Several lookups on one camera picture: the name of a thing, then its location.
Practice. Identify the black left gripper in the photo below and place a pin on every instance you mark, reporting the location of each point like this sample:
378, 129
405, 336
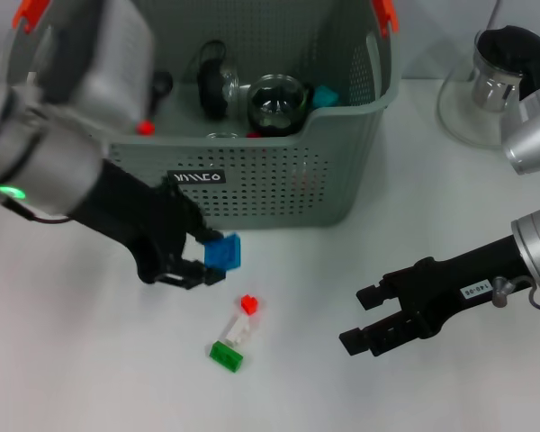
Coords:
135, 211

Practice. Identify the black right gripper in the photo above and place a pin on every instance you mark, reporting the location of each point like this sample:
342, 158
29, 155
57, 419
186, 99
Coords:
454, 279

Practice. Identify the blue square toy brick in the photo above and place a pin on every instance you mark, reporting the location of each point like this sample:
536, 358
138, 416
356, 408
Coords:
222, 253

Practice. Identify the white toy brick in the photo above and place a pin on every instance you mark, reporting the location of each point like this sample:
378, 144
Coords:
236, 330

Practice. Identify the thick green toy brick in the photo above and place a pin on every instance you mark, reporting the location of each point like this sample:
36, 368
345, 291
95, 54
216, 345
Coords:
225, 356

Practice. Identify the glass teacup with black sleeve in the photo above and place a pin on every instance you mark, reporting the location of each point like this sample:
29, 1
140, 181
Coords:
279, 108
222, 134
211, 90

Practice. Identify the bright red sloped toy brick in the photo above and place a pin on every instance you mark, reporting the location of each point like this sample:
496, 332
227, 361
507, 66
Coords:
252, 134

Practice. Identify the small red toy brick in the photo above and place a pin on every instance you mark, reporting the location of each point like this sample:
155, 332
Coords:
249, 305
145, 128

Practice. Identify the cyan square toy brick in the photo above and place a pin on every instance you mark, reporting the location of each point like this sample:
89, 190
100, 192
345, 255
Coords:
325, 96

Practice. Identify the grey perforated plastic storage basket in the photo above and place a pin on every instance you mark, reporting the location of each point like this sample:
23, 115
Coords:
274, 189

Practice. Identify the black clay teapot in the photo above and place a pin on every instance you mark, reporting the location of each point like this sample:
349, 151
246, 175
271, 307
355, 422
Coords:
163, 85

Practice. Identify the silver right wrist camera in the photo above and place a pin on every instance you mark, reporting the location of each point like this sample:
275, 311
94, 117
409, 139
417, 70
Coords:
531, 139

